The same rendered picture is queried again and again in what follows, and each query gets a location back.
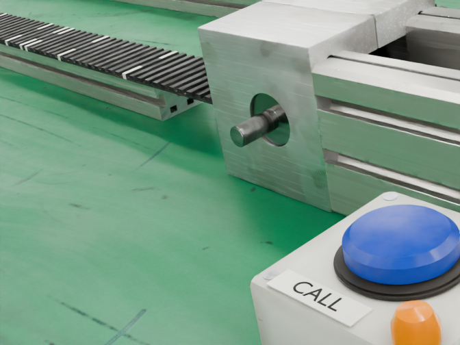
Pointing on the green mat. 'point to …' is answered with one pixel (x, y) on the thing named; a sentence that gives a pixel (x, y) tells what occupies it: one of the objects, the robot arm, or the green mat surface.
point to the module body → (395, 118)
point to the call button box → (346, 292)
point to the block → (289, 82)
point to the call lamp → (415, 324)
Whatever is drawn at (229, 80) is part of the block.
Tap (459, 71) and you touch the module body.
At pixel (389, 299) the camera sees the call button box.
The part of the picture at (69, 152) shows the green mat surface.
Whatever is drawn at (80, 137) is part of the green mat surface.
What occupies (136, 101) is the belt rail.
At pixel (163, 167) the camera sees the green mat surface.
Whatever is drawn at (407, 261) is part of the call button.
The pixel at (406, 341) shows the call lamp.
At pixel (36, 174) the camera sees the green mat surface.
